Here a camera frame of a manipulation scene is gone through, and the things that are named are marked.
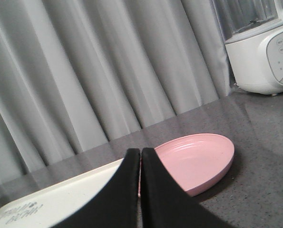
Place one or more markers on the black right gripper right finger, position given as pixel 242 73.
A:
pixel 165 204

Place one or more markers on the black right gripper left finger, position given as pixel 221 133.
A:
pixel 115 206

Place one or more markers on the pink round plate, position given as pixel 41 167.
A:
pixel 184 167

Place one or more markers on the cream bear print tray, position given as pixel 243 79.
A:
pixel 49 206

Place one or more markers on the grey curtain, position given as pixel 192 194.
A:
pixel 75 74

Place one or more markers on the white blender appliance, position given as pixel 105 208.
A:
pixel 253 36

